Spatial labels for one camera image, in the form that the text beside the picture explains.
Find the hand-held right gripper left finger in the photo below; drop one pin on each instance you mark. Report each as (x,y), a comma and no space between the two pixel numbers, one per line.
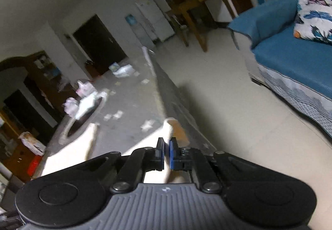
(161,155)

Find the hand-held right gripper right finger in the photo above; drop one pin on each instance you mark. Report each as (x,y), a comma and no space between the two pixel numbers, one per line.
(172,155)

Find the white cloth towel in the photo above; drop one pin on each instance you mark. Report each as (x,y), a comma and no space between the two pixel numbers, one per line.
(77,152)

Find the crumpled white plastic bag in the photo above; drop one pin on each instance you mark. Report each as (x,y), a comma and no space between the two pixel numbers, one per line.
(85,104)

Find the pink white plastic bag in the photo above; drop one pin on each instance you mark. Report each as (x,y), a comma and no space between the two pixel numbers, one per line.
(84,88)

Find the red container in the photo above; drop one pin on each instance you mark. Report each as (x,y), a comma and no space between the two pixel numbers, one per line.
(35,165)

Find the dark wooden door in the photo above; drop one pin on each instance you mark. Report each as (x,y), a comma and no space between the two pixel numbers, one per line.
(99,43)

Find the water dispenser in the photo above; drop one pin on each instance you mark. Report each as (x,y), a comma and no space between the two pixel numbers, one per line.
(136,28)

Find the printed cardboard box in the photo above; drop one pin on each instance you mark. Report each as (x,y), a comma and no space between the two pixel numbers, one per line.
(32,141)

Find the white refrigerator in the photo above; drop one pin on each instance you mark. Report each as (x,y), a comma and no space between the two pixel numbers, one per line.
(158,19)

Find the arched wooden display cabinet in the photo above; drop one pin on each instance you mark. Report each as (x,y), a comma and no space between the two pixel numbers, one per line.
(39,74)

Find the wooden dining table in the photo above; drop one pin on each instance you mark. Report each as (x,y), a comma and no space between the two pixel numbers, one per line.
(193,9)

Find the blue sofa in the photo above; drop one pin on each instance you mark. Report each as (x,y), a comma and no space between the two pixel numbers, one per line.
(290,64)

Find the butterfly printed pillow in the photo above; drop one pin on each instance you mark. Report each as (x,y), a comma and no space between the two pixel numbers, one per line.
(315,18)

